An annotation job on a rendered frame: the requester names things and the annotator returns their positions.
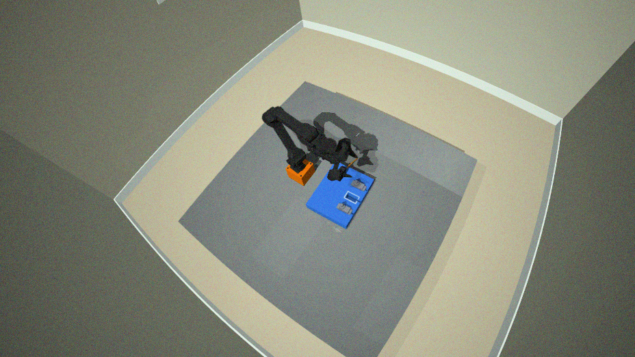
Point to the blue rectangular platform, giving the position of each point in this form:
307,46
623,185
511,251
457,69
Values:
339,201

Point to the black micro servo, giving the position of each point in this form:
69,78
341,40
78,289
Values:
342,168

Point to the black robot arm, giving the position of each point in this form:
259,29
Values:
308,135

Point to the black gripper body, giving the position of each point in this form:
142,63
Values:
334,173

